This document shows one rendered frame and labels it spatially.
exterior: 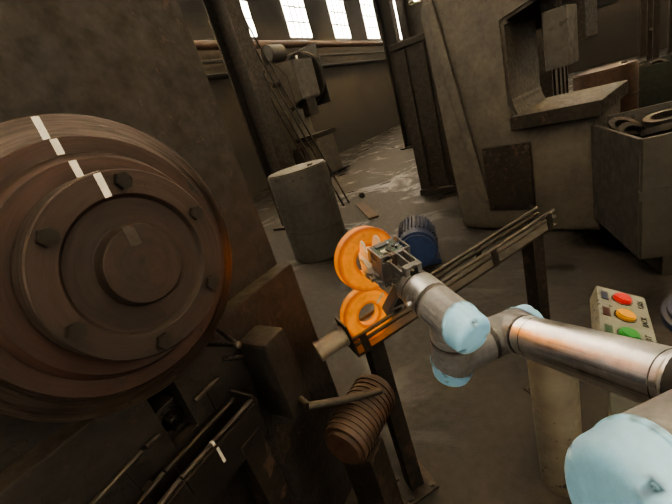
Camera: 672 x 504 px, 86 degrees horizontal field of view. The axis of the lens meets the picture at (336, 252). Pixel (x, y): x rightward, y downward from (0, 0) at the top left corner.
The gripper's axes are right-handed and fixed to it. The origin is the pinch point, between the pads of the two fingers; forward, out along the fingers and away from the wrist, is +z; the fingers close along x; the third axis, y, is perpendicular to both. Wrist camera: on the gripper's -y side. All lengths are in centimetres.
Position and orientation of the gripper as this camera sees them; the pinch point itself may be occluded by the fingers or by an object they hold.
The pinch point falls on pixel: (363, 251)
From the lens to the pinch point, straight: 86.4
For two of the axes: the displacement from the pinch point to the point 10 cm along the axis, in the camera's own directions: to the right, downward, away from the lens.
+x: -8.8, 3.8, -3.0
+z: -4.5, -4.4, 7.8
